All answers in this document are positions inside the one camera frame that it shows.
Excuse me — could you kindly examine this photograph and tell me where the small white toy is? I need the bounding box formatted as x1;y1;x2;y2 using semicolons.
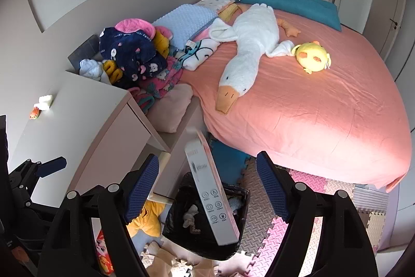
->
38;94;54;111

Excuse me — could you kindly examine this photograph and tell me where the navy printed blanket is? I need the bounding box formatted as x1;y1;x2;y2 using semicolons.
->
99;26;169;89

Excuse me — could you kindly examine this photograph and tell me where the light blue cloth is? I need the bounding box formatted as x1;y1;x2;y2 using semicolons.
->
79;59;111;85

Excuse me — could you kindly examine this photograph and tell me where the beige desk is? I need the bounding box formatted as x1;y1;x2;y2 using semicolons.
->
6;70;171;200

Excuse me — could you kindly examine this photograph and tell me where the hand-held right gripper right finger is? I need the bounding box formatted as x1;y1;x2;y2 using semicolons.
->
255;150;380;277

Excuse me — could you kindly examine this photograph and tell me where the white dotted cloth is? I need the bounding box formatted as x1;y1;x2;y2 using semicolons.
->
196;0;236;13

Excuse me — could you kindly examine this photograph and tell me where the white printed cloth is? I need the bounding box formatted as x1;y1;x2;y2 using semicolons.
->
177;37;221;71

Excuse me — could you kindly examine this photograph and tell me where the white goose plush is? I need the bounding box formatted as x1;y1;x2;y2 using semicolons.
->
208;3;300;113

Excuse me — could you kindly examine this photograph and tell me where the light blue dotted blanket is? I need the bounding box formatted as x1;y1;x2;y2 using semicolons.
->
152;4;218;50

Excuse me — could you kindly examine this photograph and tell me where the black trash bin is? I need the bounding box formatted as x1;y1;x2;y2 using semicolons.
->
162;171;251;261

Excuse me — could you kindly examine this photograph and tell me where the beige paper bag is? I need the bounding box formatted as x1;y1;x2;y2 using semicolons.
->
143;238;247;277

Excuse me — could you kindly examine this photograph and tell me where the hot pink blanket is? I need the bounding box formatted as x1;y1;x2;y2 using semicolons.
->
114;18;172;40

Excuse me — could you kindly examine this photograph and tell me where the pink printed blanket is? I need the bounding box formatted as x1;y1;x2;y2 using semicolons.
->
128;56;185;112

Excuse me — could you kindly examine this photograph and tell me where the yellow star plush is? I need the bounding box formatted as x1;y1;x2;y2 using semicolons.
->
126;201;166;237

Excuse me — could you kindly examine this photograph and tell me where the bed with pink sheet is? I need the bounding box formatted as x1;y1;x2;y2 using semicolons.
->
182;3;412;193

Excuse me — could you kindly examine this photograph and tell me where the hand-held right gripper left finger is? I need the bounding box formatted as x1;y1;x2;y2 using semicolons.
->
37;153;161;277

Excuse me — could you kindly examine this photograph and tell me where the black wall panel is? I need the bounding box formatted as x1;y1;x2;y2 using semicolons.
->
67;34;101;71

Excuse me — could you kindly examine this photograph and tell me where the red printed packet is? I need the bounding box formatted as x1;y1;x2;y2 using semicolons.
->
95;229;115;276

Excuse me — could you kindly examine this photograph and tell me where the teal blanket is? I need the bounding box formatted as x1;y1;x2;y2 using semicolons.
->
209;0;342;32

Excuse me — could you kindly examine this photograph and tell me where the yellow chick plush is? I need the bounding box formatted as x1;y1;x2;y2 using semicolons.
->
291;41;333;75

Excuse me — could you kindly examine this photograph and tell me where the crumpled white paper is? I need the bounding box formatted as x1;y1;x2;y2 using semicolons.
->
183;204;200;229

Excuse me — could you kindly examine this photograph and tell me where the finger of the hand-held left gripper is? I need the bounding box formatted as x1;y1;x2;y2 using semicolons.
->
8;158;67;196

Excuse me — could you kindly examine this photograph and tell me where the pale pink pillow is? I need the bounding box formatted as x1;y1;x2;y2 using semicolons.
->
147;83;194;134

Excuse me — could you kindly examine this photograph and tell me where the yellow plush toy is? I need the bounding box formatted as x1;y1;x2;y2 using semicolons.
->
103;59;124;84

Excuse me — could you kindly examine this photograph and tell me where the white cardboard box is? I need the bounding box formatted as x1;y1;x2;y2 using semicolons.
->
184;129;240;247

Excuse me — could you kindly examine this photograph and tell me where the yellow knitted cloth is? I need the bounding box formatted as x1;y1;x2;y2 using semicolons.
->
218;3;242;19

